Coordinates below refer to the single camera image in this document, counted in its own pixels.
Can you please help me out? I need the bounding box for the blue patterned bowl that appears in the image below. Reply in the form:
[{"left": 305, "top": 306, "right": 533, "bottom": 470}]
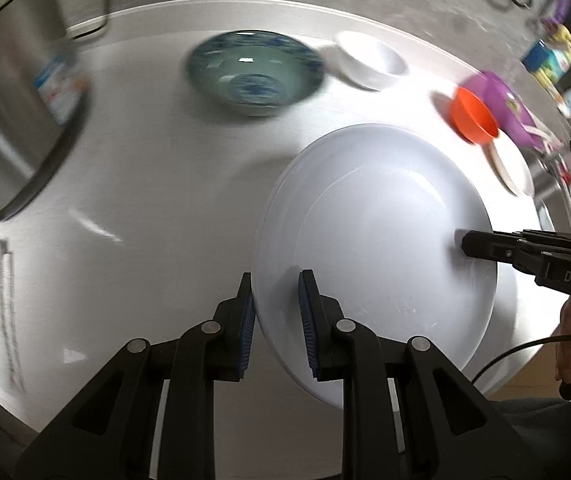
[{"left": 186, "top": 30, "right": 326, "bottom": 118}]

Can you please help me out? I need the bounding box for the purple bowl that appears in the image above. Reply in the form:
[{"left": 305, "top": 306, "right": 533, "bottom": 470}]
[{"left": 463, "top": 71, "right": 556, "bottom": 153}]

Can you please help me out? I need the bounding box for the yellow dish soap bottle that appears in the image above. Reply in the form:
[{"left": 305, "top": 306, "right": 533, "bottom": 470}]
[{"left": 535, "top": 24, "right": 571, "bottom": 87}]

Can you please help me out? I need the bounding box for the orange bowl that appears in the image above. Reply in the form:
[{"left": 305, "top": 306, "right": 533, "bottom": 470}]
[{"left": 448, "top": 86, "right": 500, "bottom": 146}]

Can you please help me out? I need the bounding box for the person's dark clothing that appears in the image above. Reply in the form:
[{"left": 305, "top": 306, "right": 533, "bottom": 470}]
[{"left": 488, "top": 394, "right": 571, "bottom": 463}]

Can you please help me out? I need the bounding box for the blue cup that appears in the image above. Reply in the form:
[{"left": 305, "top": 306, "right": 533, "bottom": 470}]
[{"left": 523, "top": 39, "right": 550, "bottom": 75}]

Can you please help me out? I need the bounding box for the large white plate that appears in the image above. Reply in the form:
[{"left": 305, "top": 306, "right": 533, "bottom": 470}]
[{"left": 252, "top": 124, "right": 499, "bottom": 408}]

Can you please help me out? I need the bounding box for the white spoon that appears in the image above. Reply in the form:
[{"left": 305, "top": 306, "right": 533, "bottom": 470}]
[{"left": 523, "top": 125, "right": 559, "bottom": 150}]

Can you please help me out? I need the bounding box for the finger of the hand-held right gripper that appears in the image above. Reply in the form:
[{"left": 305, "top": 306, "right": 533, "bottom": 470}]
[{"left": 460, "top": 229, "right": 571, "bottom": 273}]

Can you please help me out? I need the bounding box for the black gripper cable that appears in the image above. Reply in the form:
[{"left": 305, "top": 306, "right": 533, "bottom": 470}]
[{"left": 470, "top": 327, "right": 571, "bottom": 383}]

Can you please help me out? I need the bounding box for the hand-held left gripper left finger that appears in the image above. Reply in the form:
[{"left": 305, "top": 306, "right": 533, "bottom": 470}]
[{"left": 16, "top": 272, "right": 256, "bottom": 480}]

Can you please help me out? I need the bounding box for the small white plate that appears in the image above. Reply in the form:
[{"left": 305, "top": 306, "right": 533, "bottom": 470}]
[{"left": 485, "top": 137, "right": 536, "bottom": 198}]

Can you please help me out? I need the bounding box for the small white bowl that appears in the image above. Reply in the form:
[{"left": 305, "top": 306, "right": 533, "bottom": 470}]
[{"left": 334, "top": 31, "right": 409, "bottom": 92}]

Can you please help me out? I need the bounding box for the stainless steel cooker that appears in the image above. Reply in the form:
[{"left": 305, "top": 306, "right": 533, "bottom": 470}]
[{"left": 0, "top": 0, "right": 91, "bottom": 225}]

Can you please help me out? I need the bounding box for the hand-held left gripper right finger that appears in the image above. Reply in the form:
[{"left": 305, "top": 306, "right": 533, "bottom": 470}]
[{"left": 298, "top": 269, "right": 541, "bottom": 480}]

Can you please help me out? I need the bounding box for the purple clip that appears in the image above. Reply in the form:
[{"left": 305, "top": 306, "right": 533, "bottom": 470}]
[{"left": 539, "top": 0, "right": 571, "bottom": 32}]

